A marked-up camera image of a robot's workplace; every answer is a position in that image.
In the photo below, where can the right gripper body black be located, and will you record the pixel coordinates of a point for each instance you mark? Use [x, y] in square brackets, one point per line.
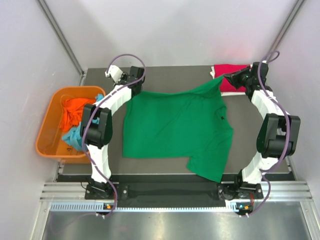
[249, 81]

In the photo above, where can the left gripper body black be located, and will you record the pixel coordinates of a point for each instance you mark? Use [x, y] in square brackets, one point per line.
[123, 77]

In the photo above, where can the green t shirt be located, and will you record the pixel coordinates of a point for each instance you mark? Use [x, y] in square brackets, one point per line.
[190, 124]

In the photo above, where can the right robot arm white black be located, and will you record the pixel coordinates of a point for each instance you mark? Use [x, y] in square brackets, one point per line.
[277, 137]

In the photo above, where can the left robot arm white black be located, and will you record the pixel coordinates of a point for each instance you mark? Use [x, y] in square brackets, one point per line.
[96, 128]

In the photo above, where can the folded white t shirt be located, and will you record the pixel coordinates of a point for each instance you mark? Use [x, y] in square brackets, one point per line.
[226, 88]

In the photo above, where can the orange t shirt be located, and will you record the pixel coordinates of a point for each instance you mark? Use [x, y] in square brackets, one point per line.
[72, 112]

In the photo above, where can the light blue t shirt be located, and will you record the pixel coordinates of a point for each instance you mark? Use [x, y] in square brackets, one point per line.
[73, 137]

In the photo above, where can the orange plastic basket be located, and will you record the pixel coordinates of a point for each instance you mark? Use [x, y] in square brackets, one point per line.
[49, 142]

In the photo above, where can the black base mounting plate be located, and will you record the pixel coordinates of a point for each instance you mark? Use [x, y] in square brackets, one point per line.
[178, 190]

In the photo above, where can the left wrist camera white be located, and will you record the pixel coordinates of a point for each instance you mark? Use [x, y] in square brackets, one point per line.
[115, 73]

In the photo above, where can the slotted grey cable duct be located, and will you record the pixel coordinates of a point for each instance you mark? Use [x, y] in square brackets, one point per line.
[101, 207]

